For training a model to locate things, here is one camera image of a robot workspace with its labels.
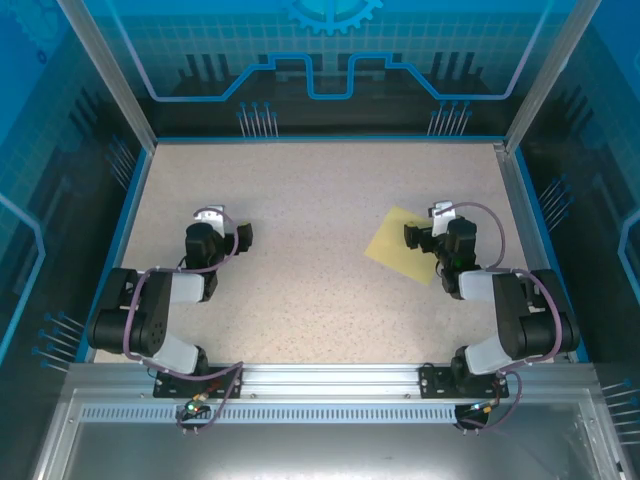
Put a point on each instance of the yellow cloth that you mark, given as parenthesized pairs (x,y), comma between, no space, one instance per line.
(387,245)

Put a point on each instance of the steel sheet tray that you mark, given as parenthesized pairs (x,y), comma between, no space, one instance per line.
(320,450)

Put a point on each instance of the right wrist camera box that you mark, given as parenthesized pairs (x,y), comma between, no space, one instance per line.
(442,220)

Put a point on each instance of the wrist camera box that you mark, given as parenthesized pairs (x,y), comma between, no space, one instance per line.
(207,215)
(442,220)

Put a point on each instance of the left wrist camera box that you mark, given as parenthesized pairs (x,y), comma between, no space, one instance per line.
(207,215)

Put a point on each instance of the aluminium side rail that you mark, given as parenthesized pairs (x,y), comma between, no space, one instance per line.
(531,260)

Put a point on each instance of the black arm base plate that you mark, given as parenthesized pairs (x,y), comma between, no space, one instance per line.
(165,386)
(431,382)

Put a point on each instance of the aluminium mounting rail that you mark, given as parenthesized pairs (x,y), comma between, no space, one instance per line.
(330,380)

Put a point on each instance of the aluminium frame post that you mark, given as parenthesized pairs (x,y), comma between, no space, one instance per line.
(548,75)
(113,75)

